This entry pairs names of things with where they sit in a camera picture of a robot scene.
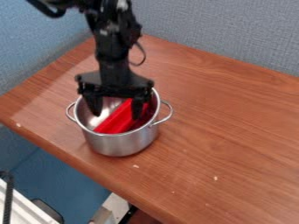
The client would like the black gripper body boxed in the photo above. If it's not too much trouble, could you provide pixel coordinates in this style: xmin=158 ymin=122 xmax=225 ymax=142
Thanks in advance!
xmin=74 ymin=59 xmax=154 ymax=100

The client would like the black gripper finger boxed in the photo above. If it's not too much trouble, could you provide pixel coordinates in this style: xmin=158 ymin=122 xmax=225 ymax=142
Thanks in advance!
xmin=130 ymin=97 xmax=145 ymax=120
xmin=82 ymin=92 xmax=102 ymax=116

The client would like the red plastic block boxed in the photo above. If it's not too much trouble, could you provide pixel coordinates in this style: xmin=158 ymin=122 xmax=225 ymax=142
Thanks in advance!
xmin=93 ymin=99 xmax=153 ymax=134

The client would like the stainless steel pot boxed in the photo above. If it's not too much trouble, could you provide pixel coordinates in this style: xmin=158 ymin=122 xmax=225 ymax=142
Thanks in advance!
xmin=65 ymin=89 xmax=173 ymax=157

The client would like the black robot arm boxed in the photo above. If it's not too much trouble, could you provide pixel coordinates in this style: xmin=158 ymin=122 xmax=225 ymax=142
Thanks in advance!
xmin=25 ymin=0 xmax=154 ymax=119

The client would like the white device with black pad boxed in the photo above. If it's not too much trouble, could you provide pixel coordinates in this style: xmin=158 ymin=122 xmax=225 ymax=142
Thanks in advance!
xmin=0 ymin=179 xmax=64 ymax=224

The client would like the black cable loop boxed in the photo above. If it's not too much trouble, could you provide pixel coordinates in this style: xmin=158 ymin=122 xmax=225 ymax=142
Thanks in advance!
xmin=0 ymin=170 xmax=16 ymax=224

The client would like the white table leg bracket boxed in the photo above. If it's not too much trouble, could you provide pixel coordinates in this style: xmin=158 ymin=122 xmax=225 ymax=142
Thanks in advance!
xmin=88 ymin=193 xmax=129 ymax=224

